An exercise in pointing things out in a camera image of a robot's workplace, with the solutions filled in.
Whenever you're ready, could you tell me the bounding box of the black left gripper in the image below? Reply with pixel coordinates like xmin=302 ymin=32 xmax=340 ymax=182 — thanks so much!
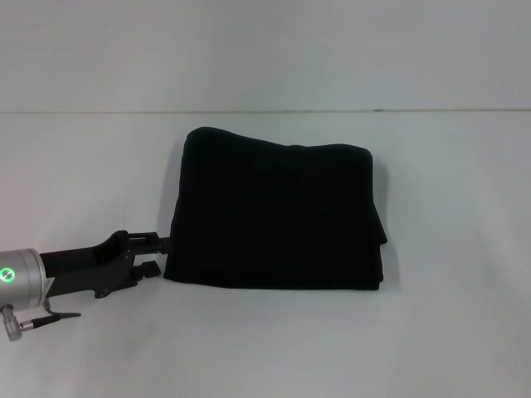
xmin=38 ymin=230 xmax=172 ymax=300

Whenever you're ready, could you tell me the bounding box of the black shirt with FREE print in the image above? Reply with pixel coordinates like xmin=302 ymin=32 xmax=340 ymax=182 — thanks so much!
xmin=162 ymin=126 xmax=389 ymax=294

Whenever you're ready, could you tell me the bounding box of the black cable with silver connector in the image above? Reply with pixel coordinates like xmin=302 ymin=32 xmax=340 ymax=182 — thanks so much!
xmin=0 ymin=303 xmax=82 ymax=343

